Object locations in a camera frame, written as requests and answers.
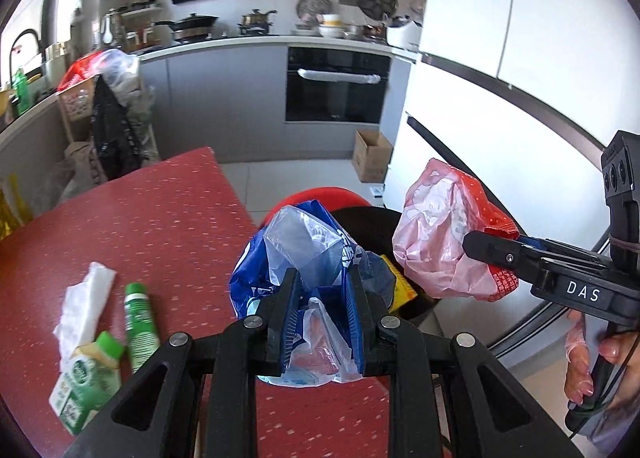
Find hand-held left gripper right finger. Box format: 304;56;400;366
345;263;583;458

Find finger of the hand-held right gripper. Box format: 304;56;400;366
517;235;610;267
461;230;543;285

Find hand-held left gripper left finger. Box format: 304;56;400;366
62;268;303;458

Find yellow snack packet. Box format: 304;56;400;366
380;254;418;311

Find red pink plastic bag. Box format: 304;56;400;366
391;158;521;303

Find blue clear plastic bag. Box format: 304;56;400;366
229;199;398;386

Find black trash bin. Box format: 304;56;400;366
327;206;446;339

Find person's right hand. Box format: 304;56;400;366
564;310;640;411

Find red round stool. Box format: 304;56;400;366
265;186;373;233

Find green tube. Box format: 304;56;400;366
123;283;161;374

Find cardboard box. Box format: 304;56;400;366
352;129;394;183

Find white crumpled tissue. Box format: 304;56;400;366
54;262;117;371

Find green capped carton bottle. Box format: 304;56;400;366
48;331;126;436

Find black built-in oven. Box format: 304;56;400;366
285;46;392;125

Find grey kitchen base cabinets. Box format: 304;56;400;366
140;45;288;163

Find white countertop appliance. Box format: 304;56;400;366
386;20;423;49

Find white refrigerator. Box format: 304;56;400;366
385;0;640;354

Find black plastic bag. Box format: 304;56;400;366
90;75;143;181

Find beige cloth bag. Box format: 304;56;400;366
45;143;106;203

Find stack of white bowls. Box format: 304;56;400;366
318;14;346;38

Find black round steamer rack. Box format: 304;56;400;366
357;0;398;21

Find beige plastic storage basket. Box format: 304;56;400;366
57;80;101;143

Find steel cooking pot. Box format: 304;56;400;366
237;9;277;35

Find grey round strainer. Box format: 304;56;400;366
298;0;333;21

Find black wok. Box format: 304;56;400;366
152;12;221;41

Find white spice shelf rack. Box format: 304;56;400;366
120;0;163;51

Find green dish soap bottle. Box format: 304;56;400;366
12;68;33;116

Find black kitchen faucet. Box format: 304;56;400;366
10;29;43;73

